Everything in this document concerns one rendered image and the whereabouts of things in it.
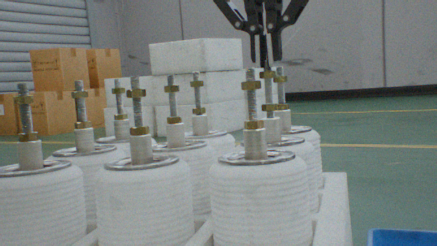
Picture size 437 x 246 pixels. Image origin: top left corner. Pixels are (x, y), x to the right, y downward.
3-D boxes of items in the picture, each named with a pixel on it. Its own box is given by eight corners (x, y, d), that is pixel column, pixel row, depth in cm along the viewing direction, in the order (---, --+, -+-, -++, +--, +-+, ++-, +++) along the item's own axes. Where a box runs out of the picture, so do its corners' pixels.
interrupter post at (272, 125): (279, 146, 66) (278, 118, 65) (259, 147, 66) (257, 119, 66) (285, 144, 68) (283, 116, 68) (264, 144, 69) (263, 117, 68)
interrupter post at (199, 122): (189, 138, 81) (187, 116, 81) (201, 136, 83) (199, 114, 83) (201, 139, 80) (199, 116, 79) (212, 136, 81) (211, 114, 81)
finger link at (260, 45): (265, 35, 67) (266, 68, 68) (260, 36, 67) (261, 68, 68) (260, 34, 65) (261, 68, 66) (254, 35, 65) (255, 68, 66)
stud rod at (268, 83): (268, 123, 68) (264, 60, 67) (276, 123, 67) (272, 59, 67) (264, 125, 67) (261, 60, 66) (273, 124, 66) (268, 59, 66)
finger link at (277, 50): (265, 16, 65) (269, 61, 65) (291, 12, 64) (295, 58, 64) (269, 17, 67) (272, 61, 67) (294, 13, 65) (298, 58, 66)
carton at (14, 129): (33, 130, 464) (28, 92, 462) (54, 130, 450) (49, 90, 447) (-5, 135, 440) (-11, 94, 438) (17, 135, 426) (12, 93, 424)
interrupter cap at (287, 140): (297, 150, 62) (296, 143, 62) (231, 151, 65) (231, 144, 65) (311, 140, 69) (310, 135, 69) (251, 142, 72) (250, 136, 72)
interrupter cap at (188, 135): (163, 140, 81) (163, 136, 81) (201, 134, 87) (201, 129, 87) (200, 142, 76) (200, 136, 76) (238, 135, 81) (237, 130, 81)
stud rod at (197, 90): (204, 123, 82) (199, 71, 81) (202, 124, 81) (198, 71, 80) (197, 124, 82) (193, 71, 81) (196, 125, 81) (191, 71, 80)
